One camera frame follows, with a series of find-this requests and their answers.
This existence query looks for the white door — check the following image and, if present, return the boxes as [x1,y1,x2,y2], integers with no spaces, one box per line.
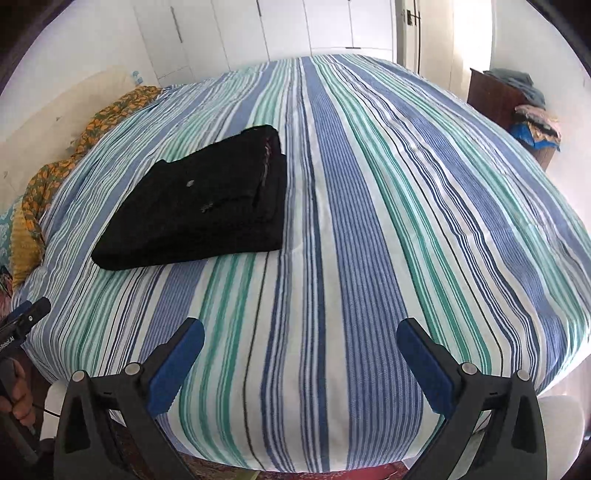
[394,0,422,74]

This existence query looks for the white wardrobe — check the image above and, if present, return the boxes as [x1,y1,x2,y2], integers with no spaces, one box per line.
[132,0,396,86]

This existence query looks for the dark wooden dresser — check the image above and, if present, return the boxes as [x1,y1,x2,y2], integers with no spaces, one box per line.
[467,69,526,131]

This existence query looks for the black pants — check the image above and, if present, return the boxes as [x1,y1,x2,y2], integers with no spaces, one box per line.
[91,125,287,271]

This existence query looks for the grey-blue cloth on dresser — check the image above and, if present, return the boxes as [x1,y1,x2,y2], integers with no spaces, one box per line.
[484,68,546,109]

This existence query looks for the striped blue green bedspread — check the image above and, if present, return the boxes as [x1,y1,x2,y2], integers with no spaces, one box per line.
[15,54,590,473]

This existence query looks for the person left hand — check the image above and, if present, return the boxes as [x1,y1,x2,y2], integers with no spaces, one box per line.
[1,359,35,427]

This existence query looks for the orange floral blanket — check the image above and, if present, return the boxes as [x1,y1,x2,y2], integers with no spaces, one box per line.
[8,85,161,289]

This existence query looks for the wicker laundry basket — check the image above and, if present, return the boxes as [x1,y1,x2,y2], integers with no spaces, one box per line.
[525,140,558,171]

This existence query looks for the pile of colourful clothes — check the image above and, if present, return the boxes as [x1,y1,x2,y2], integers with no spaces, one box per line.
[509,104,562,150]

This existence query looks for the red patterned rug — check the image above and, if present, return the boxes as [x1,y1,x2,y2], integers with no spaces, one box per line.
[110,421,408,480]

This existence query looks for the teal patterned pillow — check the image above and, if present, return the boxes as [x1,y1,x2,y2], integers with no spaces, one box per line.
[0,197,22,271]

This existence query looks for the cream padded headboard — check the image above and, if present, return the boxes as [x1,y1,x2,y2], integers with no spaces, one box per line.
[1,66,136,211]

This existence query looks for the white bed base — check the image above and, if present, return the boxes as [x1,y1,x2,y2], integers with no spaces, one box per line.
[539,395,585,480]

